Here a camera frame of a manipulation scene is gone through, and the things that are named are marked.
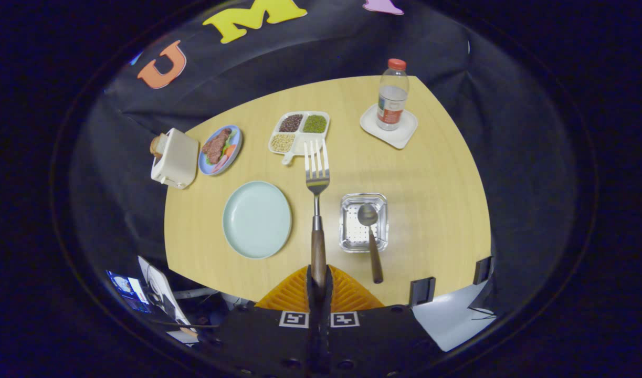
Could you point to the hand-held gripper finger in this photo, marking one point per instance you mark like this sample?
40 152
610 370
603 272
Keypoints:
326 325
314 325

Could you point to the metal drain basket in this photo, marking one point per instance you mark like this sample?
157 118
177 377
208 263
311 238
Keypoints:
352 231

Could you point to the black table clamp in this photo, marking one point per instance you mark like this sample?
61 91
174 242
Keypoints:
483 270
421 291

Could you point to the light green plate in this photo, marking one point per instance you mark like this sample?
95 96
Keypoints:
256 220

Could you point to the white metal bar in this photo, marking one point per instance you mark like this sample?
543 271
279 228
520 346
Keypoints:
195 293

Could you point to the white divided dish with beans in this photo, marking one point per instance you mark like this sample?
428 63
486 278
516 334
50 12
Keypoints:
300 146

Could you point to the lit screen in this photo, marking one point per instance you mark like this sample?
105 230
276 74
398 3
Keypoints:
126 289

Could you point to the orange carrot slice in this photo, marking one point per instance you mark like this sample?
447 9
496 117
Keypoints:
229 150

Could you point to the white square coaster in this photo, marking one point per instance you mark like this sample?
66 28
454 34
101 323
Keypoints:
399 137

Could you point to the blue plate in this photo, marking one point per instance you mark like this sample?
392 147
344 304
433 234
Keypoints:
237 137

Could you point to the brown steak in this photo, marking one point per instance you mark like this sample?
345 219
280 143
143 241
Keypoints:
216 147

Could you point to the white toaster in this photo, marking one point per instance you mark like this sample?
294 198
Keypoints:
179 157

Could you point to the clear plastic bottle red cap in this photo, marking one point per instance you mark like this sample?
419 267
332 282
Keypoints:
391 100

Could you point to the toasted bread slice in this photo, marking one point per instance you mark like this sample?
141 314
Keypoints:
158 146

